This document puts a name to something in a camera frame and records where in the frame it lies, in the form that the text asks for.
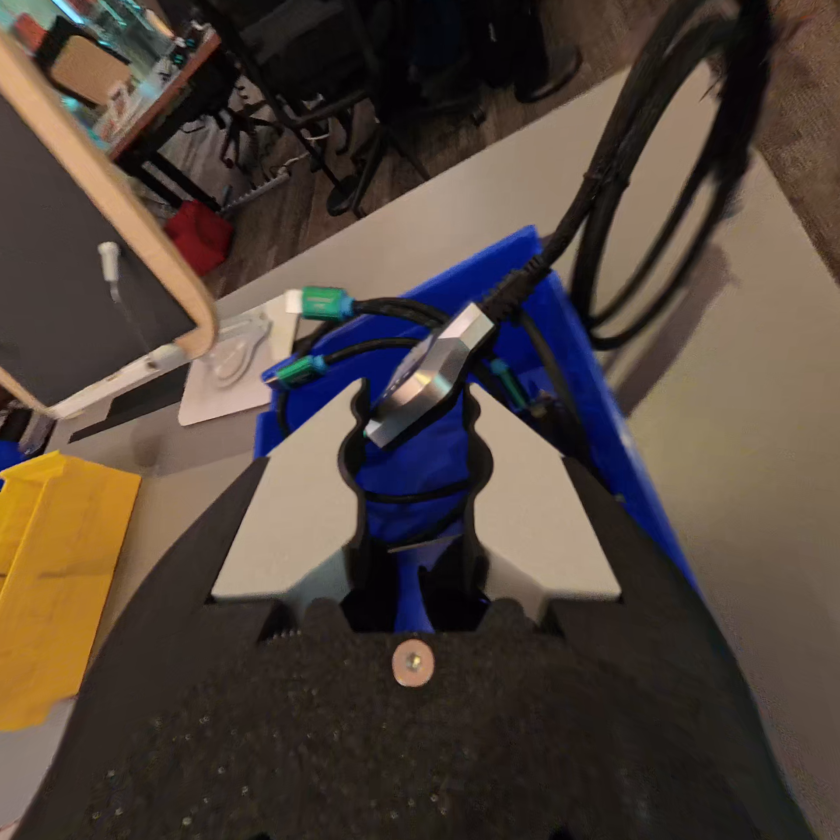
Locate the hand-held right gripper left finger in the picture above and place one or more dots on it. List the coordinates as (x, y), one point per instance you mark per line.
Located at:
(289, 525)

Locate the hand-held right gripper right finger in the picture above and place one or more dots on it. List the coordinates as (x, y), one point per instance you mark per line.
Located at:
(544, 525)

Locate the blue plastic bin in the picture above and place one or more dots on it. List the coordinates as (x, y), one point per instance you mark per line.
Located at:
(590, 367)

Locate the black silver video switch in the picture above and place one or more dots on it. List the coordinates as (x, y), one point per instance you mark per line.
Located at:
(426, 374)

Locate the yellow plastic bin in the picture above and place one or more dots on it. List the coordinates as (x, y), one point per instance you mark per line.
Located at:
(59, 577)

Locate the grey desk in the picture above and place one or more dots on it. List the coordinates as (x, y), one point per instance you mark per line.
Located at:
(722, 492)

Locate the red floor bag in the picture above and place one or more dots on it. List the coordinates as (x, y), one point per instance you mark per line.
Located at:
(200, 236)

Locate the white power strip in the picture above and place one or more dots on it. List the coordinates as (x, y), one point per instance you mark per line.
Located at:
(259, 190)

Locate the black board on white stand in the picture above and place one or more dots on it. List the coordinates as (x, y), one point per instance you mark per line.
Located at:
(65, 262)

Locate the wooden work table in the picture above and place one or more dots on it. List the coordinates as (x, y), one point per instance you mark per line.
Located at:
(190, 72)

